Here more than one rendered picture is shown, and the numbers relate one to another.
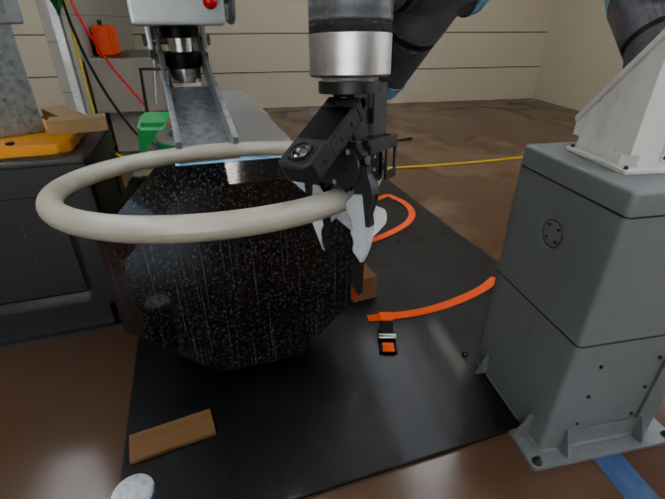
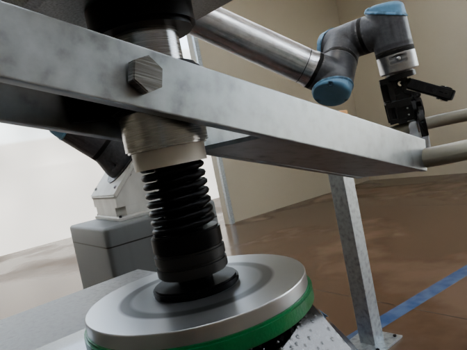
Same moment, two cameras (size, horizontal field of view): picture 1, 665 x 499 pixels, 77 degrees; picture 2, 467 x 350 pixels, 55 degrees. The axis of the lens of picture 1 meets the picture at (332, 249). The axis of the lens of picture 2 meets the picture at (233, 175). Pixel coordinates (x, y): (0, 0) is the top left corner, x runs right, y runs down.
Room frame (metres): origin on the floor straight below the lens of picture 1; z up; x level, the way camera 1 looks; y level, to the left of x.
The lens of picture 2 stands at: (1.34, 0.82, 1.00)
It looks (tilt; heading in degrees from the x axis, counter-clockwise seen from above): 3 degrees down; 247
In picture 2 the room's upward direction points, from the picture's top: 11 degrees counter-clockwise
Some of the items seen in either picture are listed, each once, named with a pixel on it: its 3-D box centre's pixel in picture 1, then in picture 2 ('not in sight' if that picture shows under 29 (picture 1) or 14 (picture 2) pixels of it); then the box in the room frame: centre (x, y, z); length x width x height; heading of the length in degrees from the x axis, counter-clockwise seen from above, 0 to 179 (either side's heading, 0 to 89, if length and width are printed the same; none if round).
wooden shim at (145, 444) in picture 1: (172, 435); not in sight; (0.86, 0.50, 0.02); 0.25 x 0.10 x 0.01; 114
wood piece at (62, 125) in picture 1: (78, 124); not in sight; (1.67, 1.00, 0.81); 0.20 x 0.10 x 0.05; 116
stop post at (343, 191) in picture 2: not in sight; (350, 228); (0.10, -0.88, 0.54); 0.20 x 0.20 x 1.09; 18
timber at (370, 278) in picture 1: (351, 273); not in sight; (1.72, -0.09, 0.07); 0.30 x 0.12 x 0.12; 23
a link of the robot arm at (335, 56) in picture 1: (347, 58); (397, 64); (0.50, -0.02, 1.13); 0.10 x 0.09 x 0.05; 51
